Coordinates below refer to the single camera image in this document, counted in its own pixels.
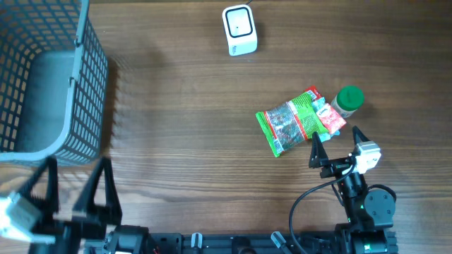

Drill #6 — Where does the green lid seasoning jar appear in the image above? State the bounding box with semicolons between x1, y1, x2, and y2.
331;85;364;119

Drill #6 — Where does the green Haribo candy bag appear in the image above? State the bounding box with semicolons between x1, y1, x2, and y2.
256;92;328;157

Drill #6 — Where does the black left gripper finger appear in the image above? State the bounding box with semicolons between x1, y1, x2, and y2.
73;157;122;219
18;156;59;214

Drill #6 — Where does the teal snack packet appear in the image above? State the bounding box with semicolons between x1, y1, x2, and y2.
311;97;340;142

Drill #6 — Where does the white barcode scanner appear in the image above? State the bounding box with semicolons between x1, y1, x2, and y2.
222;4;258;56

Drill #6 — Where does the red stick sachet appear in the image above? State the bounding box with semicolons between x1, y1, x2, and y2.
305;85;322;102

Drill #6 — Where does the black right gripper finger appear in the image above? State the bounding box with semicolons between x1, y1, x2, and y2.
352;126;369;145
309;132;329;168

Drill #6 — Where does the red tissue pack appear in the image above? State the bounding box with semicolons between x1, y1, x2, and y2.
316;103;347;135

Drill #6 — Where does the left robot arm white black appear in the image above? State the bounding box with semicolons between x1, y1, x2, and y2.
18;157;150;253

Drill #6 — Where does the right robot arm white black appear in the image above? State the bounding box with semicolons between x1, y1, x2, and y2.
299;126;398;254

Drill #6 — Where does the grey plastic mesh basket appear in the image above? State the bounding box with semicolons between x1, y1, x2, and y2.
1;0;108;166

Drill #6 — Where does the black mounting rail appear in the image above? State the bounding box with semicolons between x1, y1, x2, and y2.
83;231;399;254

